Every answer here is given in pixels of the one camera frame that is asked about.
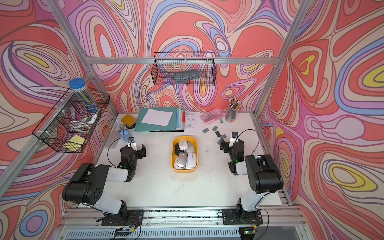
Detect clear pen cup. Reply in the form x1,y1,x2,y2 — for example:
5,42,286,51
225,99,241,123

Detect pink transparent case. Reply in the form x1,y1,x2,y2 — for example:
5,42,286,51
200,109,225,125

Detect silver mouse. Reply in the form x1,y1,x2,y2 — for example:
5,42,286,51
176,152,188,169

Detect blue lid pencil jar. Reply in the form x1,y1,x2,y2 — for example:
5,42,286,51
69,78,100,115

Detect yellow storage box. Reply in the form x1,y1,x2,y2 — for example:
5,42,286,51
171,136,199,173

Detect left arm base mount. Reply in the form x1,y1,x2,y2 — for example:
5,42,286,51
96,210,144,227

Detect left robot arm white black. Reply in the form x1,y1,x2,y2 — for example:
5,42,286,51
62,145,147,215

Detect black wire basket wall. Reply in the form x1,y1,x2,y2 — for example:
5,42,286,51
33,88,110,153
151,51,217,86

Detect grey item in back basket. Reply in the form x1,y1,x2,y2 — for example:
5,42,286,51
173,70,202,83

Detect white paper sheet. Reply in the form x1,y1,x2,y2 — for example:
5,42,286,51
141,109,173,127

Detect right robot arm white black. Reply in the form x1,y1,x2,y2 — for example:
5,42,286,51
220,138,284,215

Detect white mouse with logo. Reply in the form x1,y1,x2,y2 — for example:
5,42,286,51
178,140,189,151

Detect yellow sticky notes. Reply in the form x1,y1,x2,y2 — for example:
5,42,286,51
64,135,85,152

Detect black mouse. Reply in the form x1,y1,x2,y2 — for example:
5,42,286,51
175,143,181,156

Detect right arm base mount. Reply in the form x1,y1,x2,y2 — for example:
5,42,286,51
221,209,264,226

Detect white item in left basket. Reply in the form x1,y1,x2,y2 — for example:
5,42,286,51
80,114,98,125

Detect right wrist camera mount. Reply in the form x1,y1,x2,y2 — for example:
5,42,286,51
229,132,239,147

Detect black wire basket back wall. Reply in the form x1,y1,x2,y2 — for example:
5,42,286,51
151,51,217,86

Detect printed drawing sheet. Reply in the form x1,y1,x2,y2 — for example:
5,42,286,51
184,112,201,132

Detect black wire basket left wall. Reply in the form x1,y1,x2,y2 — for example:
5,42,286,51
33,88,110,153

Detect green folder stack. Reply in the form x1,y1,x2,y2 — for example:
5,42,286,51
134,107,184,133

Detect blue cup with pens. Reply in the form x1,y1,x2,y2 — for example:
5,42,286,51
116,119,131,143

